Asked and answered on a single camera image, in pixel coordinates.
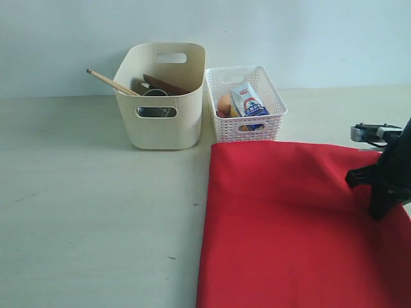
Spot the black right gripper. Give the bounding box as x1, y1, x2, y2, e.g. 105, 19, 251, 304
345, 141, 410, 221

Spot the red tablecloth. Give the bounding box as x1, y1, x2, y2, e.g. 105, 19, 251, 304
196, 141, 410, 307

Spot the white red milk carton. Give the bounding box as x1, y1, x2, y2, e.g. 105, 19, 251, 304
230, 82, 269, 117

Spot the yellow lemon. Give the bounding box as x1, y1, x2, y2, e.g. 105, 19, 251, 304
229, 106, 241, 117

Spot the brown egg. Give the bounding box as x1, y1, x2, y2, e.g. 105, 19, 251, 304
217, 94, 231, 117

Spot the brown wooden plate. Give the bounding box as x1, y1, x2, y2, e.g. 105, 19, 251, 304
143, 74, 189, 96

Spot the stainless steel cup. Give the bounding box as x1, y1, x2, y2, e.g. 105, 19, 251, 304
136, 88, 177, 118

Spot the wooden chopstick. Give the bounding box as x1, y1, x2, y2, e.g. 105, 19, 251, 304
86, 68, 139, 96

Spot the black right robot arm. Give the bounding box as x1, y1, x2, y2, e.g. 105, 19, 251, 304
345, 123, 410, 221

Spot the white perforated plastic basket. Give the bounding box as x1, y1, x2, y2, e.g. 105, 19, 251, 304
205, 65, 287, 142

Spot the cream plastic storage bin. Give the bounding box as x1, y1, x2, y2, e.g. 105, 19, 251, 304
114, 42, 206, 150

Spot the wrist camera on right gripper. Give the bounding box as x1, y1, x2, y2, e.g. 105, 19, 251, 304
350, 123, 403, 148

